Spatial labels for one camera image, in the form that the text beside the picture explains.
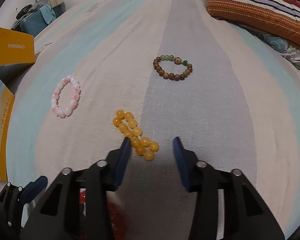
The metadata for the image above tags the red bead bracelet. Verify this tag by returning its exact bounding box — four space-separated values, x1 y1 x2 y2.
79 190 128 240

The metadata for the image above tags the yellow bead bracelet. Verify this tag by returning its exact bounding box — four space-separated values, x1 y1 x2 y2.
112 109 160 161

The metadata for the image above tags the dark clothes pile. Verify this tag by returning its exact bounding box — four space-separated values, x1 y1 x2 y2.
15 3 44 20

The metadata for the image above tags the pink bead bracelet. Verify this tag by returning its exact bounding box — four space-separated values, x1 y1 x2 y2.
51 75 81 118

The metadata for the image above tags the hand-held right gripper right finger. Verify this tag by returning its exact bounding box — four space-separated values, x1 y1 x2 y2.
172 136 285 240

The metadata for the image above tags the striped bed sheet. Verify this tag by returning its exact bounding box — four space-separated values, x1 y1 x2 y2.
0 0 300 240

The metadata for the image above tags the blue and yellow cardboard box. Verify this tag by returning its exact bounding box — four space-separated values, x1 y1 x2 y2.
0 27 36 182

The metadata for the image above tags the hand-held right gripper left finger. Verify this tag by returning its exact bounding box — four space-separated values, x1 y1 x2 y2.
20 137 133 240

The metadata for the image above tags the floral quilt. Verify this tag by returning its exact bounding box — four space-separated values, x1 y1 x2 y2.
250 27 300 80

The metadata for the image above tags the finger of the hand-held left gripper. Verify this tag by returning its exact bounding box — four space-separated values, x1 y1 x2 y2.
0 176 48 230

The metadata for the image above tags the teal suitcase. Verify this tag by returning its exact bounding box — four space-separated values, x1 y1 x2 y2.
19 4 57 35

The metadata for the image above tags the striped pillow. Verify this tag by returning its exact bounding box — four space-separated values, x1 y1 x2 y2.
204 0 300 60

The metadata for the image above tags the brown and green bead bracelet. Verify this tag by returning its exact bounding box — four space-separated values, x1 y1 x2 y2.
153 54 193 80

